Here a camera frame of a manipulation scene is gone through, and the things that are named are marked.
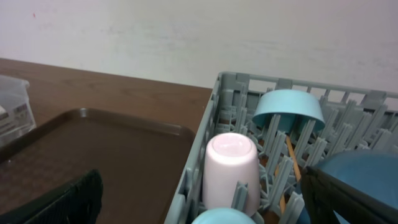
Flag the clear plastic waste bin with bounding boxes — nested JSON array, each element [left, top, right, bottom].
[[1, 75, 36, 147]]

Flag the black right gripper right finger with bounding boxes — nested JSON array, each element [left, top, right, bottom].
[[301, 166, 397, 224]]

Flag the grey dishwasher rack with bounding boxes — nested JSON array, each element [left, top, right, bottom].
[[165, 72, 397, 223]]

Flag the pink cup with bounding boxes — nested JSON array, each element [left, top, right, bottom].
[[201, 133, 261, 217]]

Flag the light blue cup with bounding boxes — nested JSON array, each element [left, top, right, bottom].
[[192, 208, 255, 224]]

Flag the brown serving tray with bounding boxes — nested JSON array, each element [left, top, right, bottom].
[[1, 108, 195, 223]]

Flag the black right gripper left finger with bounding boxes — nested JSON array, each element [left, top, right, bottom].
[[1, 169, 103, 224]]

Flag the light blue bowl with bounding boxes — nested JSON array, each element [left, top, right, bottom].
[[252, 89, 325, 133]]

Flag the wooden chopstick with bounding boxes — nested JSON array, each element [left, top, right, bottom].
[[285, 136, 301, 182], [274, 166, 286, 215]]

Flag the dark blue plate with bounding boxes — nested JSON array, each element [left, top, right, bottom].
[[295, 150, 397, 224]]

